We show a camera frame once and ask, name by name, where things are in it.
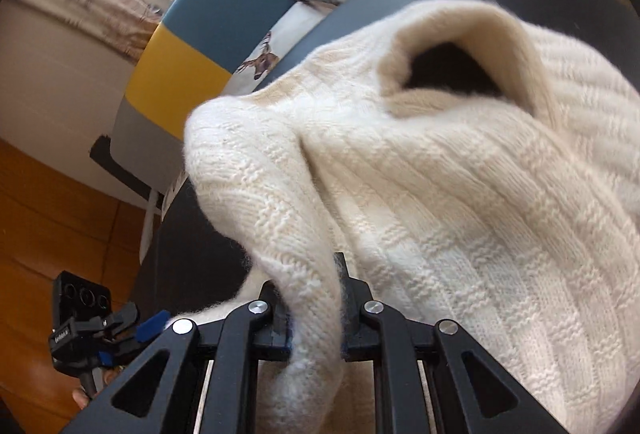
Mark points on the cream knitted sweater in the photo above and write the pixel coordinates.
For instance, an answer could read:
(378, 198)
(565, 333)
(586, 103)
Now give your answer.
(469, 166)

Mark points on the grey yellow blue sofa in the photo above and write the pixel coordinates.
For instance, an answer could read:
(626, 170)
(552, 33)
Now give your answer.
(190, 57)

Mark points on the deer print cushion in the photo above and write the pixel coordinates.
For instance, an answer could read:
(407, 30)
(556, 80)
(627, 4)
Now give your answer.
(290, 28)

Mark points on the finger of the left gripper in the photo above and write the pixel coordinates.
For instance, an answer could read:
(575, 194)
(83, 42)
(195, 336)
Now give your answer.
(152, 327)

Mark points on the black camera box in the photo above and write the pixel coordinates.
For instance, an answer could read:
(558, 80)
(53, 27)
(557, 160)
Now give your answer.
(79, 298)

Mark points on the person's left hand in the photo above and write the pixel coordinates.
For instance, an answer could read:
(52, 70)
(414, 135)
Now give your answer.
(92, 383)

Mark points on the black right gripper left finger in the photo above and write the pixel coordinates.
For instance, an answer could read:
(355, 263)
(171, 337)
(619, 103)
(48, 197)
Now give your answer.
(193, 378)

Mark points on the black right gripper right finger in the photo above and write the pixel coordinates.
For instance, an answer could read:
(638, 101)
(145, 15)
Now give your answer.
(432, 378)

